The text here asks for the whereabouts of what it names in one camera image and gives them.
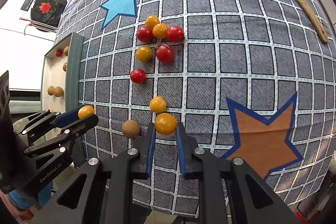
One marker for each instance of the red cherry tomato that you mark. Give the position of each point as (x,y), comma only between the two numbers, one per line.
(143,34)
(137,76)
(175,33)
(58,53)
(164,53)

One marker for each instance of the shallow grey box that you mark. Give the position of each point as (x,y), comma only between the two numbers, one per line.
(74,77)

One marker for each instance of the brown longan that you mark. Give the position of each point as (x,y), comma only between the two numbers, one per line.
(66,50)
(64,66)
(58,91)
(130,128)
(50,90)

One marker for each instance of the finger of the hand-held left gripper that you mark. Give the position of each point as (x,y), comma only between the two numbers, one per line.
(84,124)
(65,119)

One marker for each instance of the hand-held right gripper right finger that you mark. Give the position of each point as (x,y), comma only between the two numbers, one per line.
(181,150)

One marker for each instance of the person's left forearm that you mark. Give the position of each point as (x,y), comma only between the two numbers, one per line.
(6,201)

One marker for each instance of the white washing machine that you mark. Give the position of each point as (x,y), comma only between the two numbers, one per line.
(52,19)

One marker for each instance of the yellow cherry tomato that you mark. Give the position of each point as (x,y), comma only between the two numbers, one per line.
(143,53)
(165,123)
(85,111)
(152,21)
(158,104)
(160,30)

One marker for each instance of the person's left hand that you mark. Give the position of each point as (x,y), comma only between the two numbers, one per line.
(29,199)

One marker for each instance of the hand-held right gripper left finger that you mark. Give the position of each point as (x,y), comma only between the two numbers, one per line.
(151,150)

